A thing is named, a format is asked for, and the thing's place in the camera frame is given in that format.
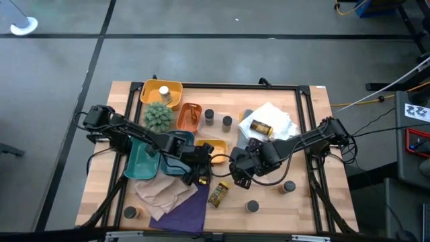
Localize black metal stand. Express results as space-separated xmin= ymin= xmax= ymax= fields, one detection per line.
xmin=398 ymin=0 xmax=430 ymax=63

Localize silver metal bracket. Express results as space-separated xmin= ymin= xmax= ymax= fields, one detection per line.
xmin=291 ymin=234 xmax=332 ymax=242
xmin=105 ymin=230 xmax=135 ymax=242

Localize grey cloth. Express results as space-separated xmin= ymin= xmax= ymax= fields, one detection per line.
xmin=236 ymin=109 xmax=256 ymax=151

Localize green succulent plant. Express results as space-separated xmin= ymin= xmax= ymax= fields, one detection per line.
xmin=143 ymin=102 xmax=175 ymax=134

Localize clear plastic container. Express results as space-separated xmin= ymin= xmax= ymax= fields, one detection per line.
xmin=231 ymin=149 xmax=278 ymax=186
xmin=197 ymin=110 xmax=240 ymax=145

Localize green teal plastic bin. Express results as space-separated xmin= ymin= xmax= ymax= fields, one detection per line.
xmin=123 ymin=136 xmax=162 ymax=181

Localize white cable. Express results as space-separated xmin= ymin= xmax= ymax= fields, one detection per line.
xmin=334 ymin=56 xmax=430 ymax=114

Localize black desk leg bar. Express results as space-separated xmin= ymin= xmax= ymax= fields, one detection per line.
xmin=365 ymin=63 xmax=430 ymax=92

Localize blue box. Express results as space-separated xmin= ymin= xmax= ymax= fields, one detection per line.
xmin=355 ymin=0 xmax=399 ymax=18

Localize white-lid spice jar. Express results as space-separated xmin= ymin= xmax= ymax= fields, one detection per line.
xmin=159 ymin=85 xmax=173 ymax=105

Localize red tray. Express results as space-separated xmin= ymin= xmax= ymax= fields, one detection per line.
xmin=404 ymin=127 xmax=430 ymax=159

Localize white round stanchion base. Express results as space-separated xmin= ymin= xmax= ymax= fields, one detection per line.
xmin=9 ymin=15 xmax=39 ymax=36

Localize yellow-lid Trader Joe's spice jar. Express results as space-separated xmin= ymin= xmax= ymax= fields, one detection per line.
xmin=207 ymin=180 xmax=231 ymax=208

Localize beige cloth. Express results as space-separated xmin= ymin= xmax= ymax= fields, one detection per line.
xmin=134 ymin=171 xmax=199 ymax=222

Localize black-lid orange spice jar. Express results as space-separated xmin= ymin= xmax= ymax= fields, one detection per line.
xmin=277 ymin=180 xmax=297 ymax=195
xmin=123 ymin=205 xmax=145 ymax=220

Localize yellow-lid brown spice jar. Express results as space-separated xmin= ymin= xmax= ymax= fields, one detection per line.
xmin=249 ymin=119 xmax=274 ymax=137

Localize yellow floor cable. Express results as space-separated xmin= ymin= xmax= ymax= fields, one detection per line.
xmin=331 ymin=82 xmax=430 ymax=108

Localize small yellow plastic bin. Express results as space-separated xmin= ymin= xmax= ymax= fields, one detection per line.
xmin=194 ymin=138 xmax=229 ymax=165

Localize small orange plastic bin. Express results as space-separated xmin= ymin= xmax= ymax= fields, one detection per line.
xmin=176 ymin=102 xmax=203 ymax=133

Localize black cabinet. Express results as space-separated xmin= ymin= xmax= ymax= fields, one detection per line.
xmin=382 ymin=177 xmax=430 ymax=242

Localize dark furniture foot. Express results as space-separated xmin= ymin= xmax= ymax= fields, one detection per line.
xmin=0 ymin=140 xmax=26 ymax=158

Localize large yellow plastic bin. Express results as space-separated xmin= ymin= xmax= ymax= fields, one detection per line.
xmin=140 ymin=79 xmax=184 ymax=110

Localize white printed sticker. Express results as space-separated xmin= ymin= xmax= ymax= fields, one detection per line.
xmin=404 ymin=103 xmax=430 ymax=123

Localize blue teal plastic bin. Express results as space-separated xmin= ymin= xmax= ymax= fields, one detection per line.
xmin=160 ymin=130 xmax=196 ymax=176

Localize yellow cable with plug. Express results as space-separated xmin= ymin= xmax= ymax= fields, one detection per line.
xmin=334 ymin=0 xmax=370 ymax=17

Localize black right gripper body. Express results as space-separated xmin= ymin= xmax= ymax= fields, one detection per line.
xmin=229 ymin=137 xmax=275 ymax=179

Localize purple cloth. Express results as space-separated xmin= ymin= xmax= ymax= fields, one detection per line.
xmin=148 ymin=183 xmax=211 ymax=235

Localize black aluminium table frame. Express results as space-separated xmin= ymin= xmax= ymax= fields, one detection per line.
xmin=75 ymin=80 xmax=359 ymax=236

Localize white cloth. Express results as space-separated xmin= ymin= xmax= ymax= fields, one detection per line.
xmin=238 ymin=102 xmax=300 ymax=142

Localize black cable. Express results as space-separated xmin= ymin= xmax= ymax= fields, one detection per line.
xmin=349 ymin=122 xmax=430 ymax=138

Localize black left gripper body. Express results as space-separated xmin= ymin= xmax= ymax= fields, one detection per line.
xmin=181 ymin=141 xmax=216 ymax=177

